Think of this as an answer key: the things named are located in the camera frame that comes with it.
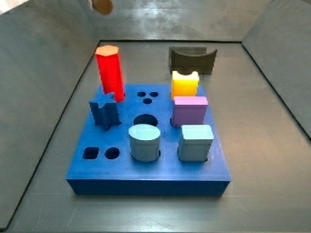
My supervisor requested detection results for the brown cylinder peg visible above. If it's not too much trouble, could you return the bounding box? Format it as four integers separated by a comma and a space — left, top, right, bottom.
91, 0, 114, 15

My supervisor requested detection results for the blue shape sorter board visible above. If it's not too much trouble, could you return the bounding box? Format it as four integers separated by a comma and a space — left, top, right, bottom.
66, 84, 231, 196

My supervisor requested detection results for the light blue cylinder peg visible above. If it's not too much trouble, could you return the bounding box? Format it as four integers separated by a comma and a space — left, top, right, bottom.
128, 124, 160, 162

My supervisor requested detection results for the purple rectangular block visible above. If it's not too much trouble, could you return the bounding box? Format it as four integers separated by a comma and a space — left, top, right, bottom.
171, 96, 209, 127

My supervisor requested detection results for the yellow arch block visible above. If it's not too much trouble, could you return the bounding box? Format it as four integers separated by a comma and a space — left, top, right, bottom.
171, 71, 199, 97

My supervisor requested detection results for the blue star peg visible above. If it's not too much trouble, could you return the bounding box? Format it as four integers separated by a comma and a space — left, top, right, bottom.
88, 93, 122, 130

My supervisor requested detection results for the light blue square peg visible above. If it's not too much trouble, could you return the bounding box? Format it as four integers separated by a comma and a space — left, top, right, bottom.
178, 125, 214, 162

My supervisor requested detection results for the black curved cradle stand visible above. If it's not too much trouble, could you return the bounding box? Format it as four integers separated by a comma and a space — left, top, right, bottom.
170, 46, 218, 75

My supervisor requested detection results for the red hexagonal peg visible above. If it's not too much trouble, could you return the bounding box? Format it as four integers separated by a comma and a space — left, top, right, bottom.
95, 45, 126, 102

